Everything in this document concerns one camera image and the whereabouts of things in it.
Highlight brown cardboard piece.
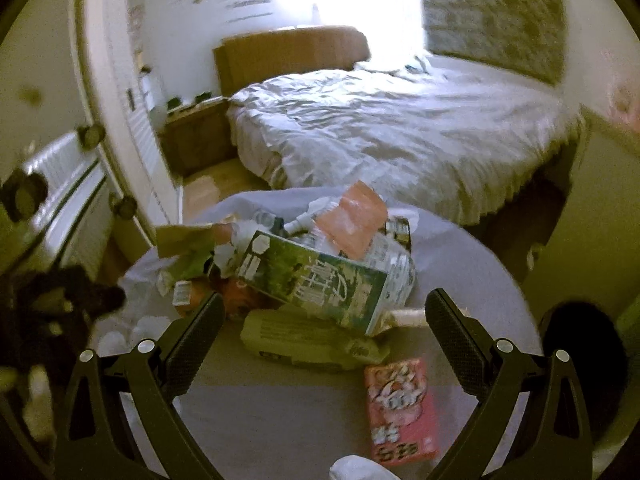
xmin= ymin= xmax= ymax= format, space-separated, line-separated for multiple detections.
xmin=155 ymin=223 xmax=215 ymax=258

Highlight green milk carton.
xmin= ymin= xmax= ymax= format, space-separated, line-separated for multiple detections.
xmin=236 ymin=231 xmax=393 ymax=337

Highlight white radiator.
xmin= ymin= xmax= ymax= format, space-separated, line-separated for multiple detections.
xmin=1 ymin=132 xmax=114 ymax=278

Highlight white crumpled tissues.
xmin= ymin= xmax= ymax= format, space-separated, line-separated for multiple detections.
xmin=91 ymin=258 xmax=177 ymax=356

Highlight pink snack box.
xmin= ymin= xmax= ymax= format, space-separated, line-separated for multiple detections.
xmin=364 ymin=359 xmax=439 ymax=466

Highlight white cabinet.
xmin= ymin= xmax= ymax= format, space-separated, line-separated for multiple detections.
xmin=522 ymin=107 xmax=639 ymax=320

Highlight yellow-green packaging bag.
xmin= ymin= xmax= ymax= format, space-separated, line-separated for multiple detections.
xmin=240 ymin=310 xmax=390 ymax=372

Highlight brown wooden nightstand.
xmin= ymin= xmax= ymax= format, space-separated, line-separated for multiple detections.
xmin=160 ymin=98 xmax=236 ymax=178

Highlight white printed label wrapper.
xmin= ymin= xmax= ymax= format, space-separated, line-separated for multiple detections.
xmin=362 ymin=216 xmax=416 ymax=310

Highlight orange plastic wrapper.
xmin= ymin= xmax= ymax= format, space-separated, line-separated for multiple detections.
xmin=314 ymin=181 xmax=388 ymax=260

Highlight brown headboard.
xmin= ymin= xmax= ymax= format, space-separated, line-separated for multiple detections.
xmin=213 ymin=26 xmax=371 ymax=96

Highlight bed with white duvet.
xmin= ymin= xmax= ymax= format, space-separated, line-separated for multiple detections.
xmin=227 ymin=62 xmax=580 ymax=226

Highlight white door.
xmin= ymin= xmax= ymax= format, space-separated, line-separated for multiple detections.
xmin=70 ymin=0 xmax=182 ymax=246

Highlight patterned grey curtain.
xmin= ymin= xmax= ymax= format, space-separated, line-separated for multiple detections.
xmin=422 ymin=0 xmax=566 ymax=86

